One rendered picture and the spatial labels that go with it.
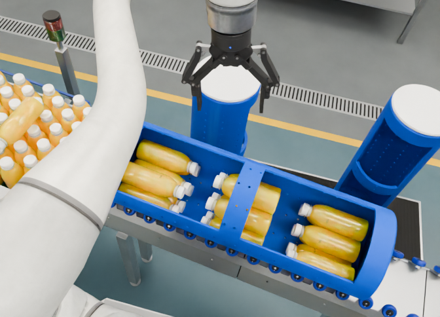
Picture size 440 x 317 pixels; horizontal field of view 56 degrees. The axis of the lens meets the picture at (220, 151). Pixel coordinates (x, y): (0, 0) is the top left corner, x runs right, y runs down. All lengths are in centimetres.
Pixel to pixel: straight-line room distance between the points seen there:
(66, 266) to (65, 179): 8
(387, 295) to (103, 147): 124
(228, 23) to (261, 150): 212
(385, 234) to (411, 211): 148
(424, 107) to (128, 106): 157
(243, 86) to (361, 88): 184
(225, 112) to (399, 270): 86
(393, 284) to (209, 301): 110
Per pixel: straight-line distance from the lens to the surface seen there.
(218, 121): 176
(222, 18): 74
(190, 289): 237
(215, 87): 171
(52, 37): 174
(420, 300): 160
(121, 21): 61
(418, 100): 194
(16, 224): 43
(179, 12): 378
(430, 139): 186
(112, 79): 53
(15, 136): 149
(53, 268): 43
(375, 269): 125
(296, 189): 143
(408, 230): 266
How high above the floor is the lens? 227
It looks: 55 degrees down
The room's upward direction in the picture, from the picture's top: 9 degrees clockwise
